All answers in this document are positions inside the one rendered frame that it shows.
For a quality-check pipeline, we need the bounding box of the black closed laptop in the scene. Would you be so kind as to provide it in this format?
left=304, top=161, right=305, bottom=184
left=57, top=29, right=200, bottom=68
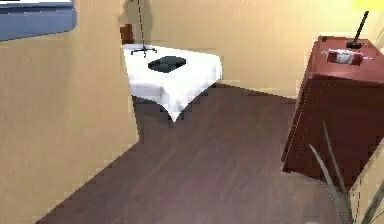
left=147, top=55, right=188, bottom=74

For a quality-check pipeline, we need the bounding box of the white bed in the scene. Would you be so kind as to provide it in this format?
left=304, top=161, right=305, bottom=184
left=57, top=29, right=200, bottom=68
left=122, top=44, right=224, bottom=124

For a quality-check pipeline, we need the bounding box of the black thin floor lamp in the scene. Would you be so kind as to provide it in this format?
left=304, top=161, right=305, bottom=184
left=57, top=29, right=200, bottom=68
left=130, top=0, right=158, bottom=59

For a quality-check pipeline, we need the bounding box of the brown wooden nightstand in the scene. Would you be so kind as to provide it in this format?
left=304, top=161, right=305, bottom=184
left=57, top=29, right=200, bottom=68
left=119, top=23, right=135, bottom=46

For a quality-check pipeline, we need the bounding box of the dark red wooden dresser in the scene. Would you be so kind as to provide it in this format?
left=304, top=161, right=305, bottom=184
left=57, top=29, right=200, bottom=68
left=281, top=35, right=384, bottom=191

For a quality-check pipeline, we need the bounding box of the red and white box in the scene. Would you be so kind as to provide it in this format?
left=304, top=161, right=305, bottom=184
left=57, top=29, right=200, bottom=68
left=321, top=48, right=374, bottom=67

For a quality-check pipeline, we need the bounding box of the green house plant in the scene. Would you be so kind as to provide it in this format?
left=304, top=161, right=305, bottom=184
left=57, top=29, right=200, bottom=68
left=308, top=120, right=384, bottom=224

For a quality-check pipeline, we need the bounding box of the black desk lamp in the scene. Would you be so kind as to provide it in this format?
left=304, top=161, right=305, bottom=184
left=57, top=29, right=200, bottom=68
left=345, top=10, right=370, bottom=50

